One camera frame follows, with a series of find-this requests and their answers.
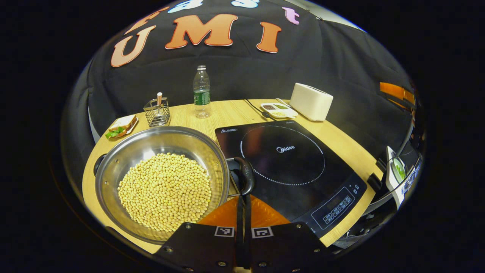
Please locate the white divided bean dish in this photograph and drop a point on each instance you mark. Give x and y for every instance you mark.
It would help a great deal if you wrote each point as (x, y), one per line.
(280, 111)

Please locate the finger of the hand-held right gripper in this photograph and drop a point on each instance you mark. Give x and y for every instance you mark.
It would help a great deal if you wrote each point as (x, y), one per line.
(396, 91)

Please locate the black induction cooktop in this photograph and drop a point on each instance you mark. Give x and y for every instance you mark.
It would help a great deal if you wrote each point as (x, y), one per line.
(288, 167)

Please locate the stainless steel pot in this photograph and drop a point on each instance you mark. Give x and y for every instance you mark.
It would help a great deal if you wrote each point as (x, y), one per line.
(151, 144)

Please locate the clear plastic water bottle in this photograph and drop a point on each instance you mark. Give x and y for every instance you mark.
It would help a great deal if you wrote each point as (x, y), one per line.
(202, 94)

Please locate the pile of soybeans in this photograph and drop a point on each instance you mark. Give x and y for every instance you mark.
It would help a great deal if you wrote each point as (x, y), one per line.
(165, 191)

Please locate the white toaster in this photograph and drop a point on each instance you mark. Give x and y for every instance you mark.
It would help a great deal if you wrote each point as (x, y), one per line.
(310, 101)

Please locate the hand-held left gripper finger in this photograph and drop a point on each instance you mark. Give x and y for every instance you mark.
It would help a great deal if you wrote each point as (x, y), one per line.
(240, 235)
(247, 235)

